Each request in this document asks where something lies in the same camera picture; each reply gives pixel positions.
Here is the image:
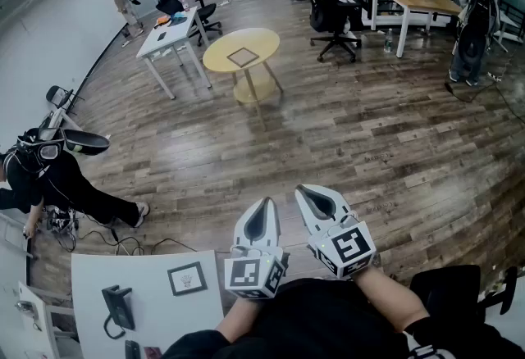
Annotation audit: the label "person's left forearm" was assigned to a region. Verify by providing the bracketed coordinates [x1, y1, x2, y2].
[215, 295, 267, 344]

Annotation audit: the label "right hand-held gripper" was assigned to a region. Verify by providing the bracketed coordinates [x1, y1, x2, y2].
[294, 184, 377, 281]

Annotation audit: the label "small black office chair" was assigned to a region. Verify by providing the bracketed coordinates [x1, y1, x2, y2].
[186, 0, 223, 48]

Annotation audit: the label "large black office chair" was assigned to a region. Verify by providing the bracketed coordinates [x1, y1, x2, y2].
[302, 0, 364, 63]

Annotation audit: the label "person's right forearm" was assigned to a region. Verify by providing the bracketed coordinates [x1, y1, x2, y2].
[352, 265, 431, 336]

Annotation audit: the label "tangled cable device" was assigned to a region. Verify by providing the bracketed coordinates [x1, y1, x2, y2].
[45, 205, 80, 252]

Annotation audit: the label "black backpack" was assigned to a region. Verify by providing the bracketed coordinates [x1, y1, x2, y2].
[155, 0, 185, 15]

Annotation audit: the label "black folding chair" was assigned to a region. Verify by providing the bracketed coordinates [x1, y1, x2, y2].
[45, 85, 85, 117]

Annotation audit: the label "white rectangular desk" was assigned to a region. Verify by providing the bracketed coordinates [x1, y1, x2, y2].
[135, 7, 212, 100]

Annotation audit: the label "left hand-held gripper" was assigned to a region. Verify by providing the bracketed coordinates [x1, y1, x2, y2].
[223, 196, 290, 302]

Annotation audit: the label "small black framed picture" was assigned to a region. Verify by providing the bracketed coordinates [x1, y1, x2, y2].
[167, 261, 208, 297]

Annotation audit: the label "round yellow table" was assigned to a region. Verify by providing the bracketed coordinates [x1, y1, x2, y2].
[202, 27, 285, 131]

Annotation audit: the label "dark framed picture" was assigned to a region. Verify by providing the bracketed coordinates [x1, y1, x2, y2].
[226, 46, 261, 68]

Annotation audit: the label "floor cables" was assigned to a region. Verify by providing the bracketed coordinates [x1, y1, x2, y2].
[77, 217, 199, 258]

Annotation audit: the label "white table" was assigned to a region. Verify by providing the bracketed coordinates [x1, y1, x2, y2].
[71, 249, 226, 359]

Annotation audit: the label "person's black shirt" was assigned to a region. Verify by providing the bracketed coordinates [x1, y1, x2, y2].
[162, 277, 525, 359]

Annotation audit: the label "black desk telephone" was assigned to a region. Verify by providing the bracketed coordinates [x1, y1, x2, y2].
[101, 284, 136, 341]

